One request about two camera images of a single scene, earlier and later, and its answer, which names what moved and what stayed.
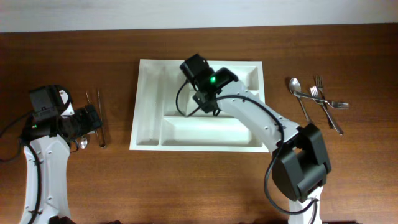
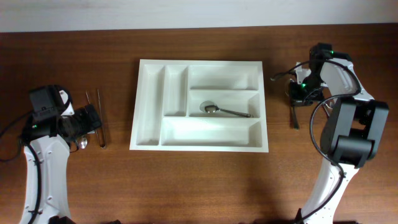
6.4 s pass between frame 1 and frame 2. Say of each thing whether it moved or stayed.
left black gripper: stayed
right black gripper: moved
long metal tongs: stayed
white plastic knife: stayed
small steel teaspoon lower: stayed
